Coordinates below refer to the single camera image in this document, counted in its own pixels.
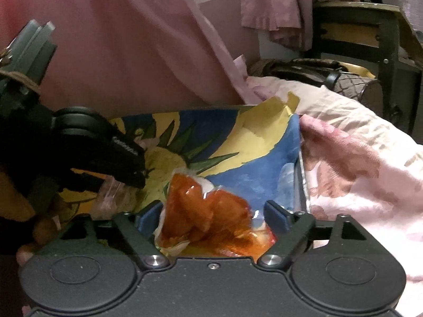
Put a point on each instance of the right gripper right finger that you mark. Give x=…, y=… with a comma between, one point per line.
x=292, y=232

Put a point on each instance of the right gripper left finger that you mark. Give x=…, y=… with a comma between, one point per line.
x=137, y=231

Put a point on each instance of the clear cracker bar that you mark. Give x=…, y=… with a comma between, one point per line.
x=113, y=198

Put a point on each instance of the orange red snack bag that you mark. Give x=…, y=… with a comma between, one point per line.
x=200, y=219

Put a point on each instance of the person's left hand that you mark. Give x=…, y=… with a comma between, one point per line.
x=26, y=201

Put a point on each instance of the floral pink bedspread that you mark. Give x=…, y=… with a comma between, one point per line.
x=359, y=164

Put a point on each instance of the shallow box with colourful lining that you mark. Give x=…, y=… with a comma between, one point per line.
x=251, y=151

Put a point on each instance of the dark wooden desk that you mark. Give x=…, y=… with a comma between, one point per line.
x=381, y=35

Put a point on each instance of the pink hanging clothes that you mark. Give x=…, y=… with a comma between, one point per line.
x=289, y=22

